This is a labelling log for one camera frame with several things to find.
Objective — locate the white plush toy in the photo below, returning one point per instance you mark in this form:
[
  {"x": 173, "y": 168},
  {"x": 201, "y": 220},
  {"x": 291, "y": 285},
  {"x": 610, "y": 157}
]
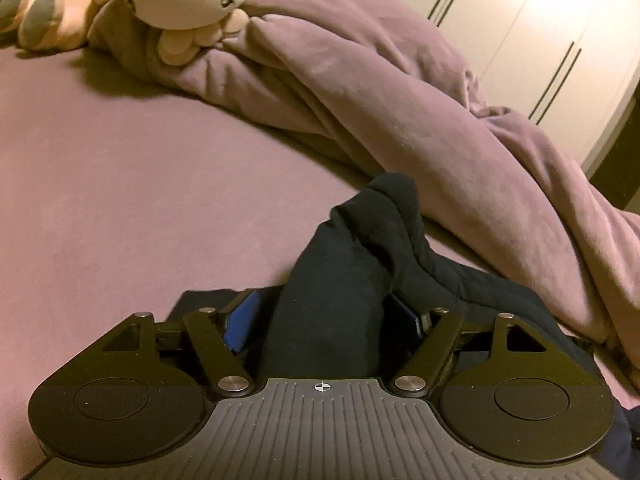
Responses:
[{"x": 185, "y": 0}]

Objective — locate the dark navy zip jacket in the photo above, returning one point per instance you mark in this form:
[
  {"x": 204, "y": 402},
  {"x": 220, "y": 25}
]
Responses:
[{"x": 330, "y": 280}]

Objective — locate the bed with pink sheet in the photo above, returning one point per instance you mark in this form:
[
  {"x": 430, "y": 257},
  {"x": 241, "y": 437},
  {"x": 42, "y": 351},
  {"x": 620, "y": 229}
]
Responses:
[{"x": 125, "y": 185}]

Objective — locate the grey pillow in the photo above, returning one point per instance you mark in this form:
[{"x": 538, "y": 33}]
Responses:
[{"x": 112, "y": 35}]

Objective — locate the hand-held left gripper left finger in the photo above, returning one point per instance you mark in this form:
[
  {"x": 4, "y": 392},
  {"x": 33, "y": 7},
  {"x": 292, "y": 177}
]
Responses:
[{"x": 241, "y": 324}]

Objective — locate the white wardrobe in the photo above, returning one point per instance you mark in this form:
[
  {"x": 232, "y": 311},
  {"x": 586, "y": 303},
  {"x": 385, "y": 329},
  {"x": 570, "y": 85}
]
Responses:
[{"x": 525, "y": 35}]

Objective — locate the cream teddy bear grey paws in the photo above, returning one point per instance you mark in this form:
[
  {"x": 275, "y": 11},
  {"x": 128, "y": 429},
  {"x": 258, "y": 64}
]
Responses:
[{"x": 50, "y": 15}]

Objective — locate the pink fleece blanket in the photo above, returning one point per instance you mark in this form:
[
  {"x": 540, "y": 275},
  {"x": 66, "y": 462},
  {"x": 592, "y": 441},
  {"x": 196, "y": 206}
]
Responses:
[{"x": 400, "y": 125}]

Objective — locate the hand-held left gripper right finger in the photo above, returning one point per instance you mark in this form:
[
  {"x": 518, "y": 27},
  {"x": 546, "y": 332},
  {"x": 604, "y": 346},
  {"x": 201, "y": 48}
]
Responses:
[{"x": 406, "y": 318}]

